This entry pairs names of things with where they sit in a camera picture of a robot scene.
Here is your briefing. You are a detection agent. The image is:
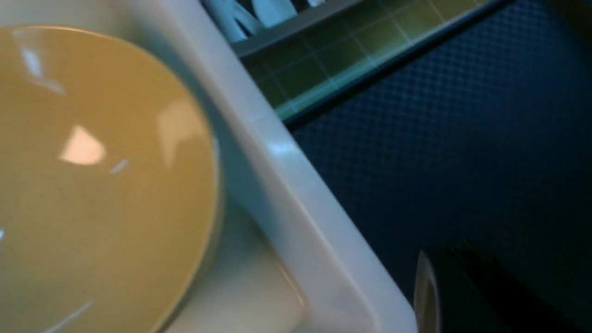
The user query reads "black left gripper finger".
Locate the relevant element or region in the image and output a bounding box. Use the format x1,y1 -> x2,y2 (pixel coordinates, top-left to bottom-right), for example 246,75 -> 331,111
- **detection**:
413,245 -> 579,333

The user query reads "tan noodle bowl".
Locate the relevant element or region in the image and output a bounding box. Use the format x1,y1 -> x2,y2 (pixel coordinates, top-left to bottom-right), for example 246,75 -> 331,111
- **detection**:
1,25 -> 224,333

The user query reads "black plastic serving tray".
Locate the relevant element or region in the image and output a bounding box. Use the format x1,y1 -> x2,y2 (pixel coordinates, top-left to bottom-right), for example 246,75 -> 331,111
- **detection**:
288,0 -> 592,333

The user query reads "large white plastic tub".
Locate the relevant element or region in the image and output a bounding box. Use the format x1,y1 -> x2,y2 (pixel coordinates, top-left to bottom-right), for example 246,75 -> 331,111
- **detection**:
1,0 -> 417,333

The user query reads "green checkered tablecloth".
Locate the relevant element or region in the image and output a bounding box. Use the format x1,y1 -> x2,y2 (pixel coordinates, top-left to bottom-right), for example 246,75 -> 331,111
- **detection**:
242,0 -> 487,120

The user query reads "grey plastic spoon bin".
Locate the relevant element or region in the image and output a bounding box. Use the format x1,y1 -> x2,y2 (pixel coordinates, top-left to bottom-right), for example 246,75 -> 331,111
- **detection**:
231,0 -> 360,57

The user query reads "pile of white spoons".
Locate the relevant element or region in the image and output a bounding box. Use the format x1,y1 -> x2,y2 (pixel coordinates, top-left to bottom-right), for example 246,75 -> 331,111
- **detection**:
201,0 -> 326,43

